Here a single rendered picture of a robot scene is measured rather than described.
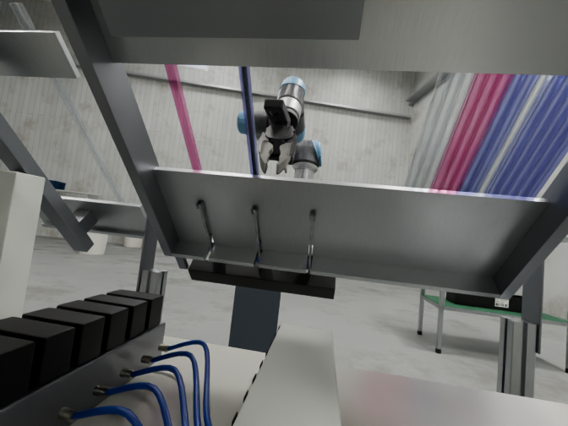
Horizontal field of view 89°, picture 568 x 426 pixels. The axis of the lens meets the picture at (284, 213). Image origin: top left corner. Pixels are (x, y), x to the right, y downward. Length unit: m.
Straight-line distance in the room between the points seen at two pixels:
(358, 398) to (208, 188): 0.41
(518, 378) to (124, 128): 0.80
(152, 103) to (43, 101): 2.86
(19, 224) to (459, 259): 0.86
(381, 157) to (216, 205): 9.00
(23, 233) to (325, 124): 8.77
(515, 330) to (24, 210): 0.96
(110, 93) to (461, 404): 0.56
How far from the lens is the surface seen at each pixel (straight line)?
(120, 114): 0.53
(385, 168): 9.46
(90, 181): 9.56
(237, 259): 0.63
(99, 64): 0.51
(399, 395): 0.32
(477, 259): 0.66
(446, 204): 0.55
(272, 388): 0.19
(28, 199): 0.78
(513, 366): 0.72
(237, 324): 1.21
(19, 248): 0.78
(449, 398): 0.35
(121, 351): 0.27
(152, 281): 0.70
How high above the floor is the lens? 0.75
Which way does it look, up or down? 4 degrees up
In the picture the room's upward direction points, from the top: 6 degrees clockwise
